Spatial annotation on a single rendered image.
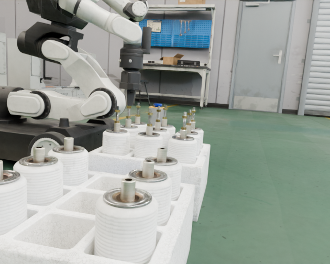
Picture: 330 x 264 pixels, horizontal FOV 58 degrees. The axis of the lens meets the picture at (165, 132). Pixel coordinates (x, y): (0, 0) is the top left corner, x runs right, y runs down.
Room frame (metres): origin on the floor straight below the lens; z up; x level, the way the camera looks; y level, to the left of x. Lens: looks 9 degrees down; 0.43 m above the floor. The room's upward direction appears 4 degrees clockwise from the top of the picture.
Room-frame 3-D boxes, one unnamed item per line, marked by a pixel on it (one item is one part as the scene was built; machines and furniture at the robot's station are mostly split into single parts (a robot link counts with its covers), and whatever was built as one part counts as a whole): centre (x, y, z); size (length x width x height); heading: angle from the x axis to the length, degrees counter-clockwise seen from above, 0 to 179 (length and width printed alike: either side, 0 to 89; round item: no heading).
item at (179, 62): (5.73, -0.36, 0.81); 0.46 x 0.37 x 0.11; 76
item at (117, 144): (1.02, 0.17, 0.16); 0.10 x 0.10 x 0.18
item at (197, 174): (1.11, 0.03, 0.09); 0.39 x 0.39 x 0.18; 78
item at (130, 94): (1.13, 0.14, 0.37); 0.03 x 0.02 x 0.06; 119
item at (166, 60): (5.91, -0.03, 0.87); 0.40 x 0.30 x 0.23; 62
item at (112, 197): (0.43, 0.05, 0.25); 0.08 x 0.08 x 0.01
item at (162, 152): (0.66, 0.00, 0.26); 0.02 x 0.02 x 0.03
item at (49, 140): (1.19, 0.47, 0.10); 0.20 x 0.05 x 0.20; 76
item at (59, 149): (0.71, 0.23, 0.25); 0.08 x 0.08 x 0.01
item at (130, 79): (1.14, 0.15, 0.46); 0.13 x 0.10 x 0.12; 29
